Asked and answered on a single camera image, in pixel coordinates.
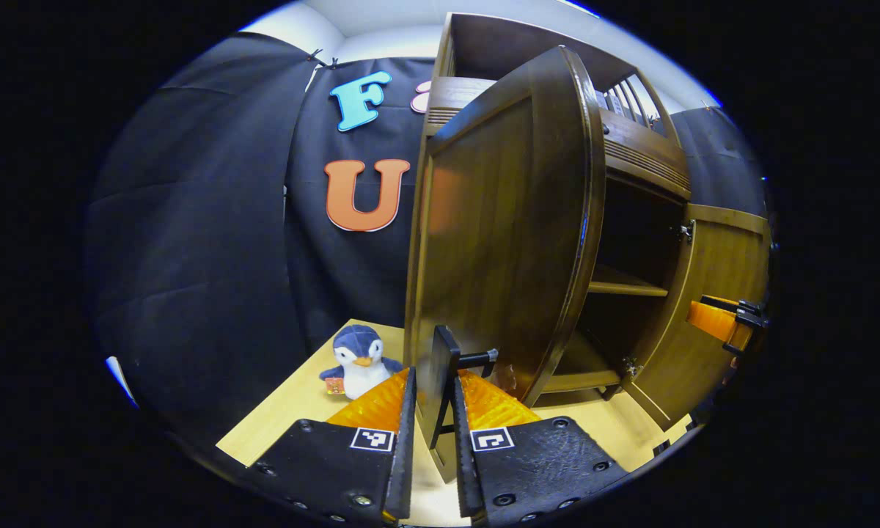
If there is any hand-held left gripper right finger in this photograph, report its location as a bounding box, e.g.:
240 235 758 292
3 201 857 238
451 369 630 527

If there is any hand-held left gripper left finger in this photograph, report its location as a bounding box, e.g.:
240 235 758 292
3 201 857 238
253 367 418 524

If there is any wooden shoe cabinet door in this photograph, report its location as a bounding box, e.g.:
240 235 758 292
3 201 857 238
403 45 608 408
622 203 771 432

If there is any black door handle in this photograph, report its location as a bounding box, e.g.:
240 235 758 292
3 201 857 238
414 325 499 485

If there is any wooden double-door shoe cabinet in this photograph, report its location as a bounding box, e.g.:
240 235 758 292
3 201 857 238
403 11 772 433

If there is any wooden inner shelf board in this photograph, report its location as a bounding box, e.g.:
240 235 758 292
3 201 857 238
587 264 670 298

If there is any penguin plush toy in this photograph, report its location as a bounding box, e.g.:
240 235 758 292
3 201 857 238
319 324 404 401

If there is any black backdrop cloth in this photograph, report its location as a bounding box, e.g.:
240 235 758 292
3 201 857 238
84 33 320 448
285 57 441 353
667 106 769 217

